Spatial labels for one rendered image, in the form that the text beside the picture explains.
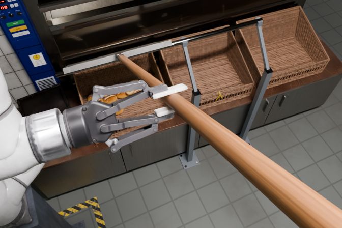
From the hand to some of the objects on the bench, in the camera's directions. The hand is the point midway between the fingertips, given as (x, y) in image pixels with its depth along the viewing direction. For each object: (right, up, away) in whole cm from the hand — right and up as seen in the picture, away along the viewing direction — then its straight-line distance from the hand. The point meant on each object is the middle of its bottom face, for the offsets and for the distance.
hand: (171, 100), depth 63 cm
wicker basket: (-32, -3, +165) cm, 168 cm away
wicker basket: (+24, +14, +177) cm, 179 cm away
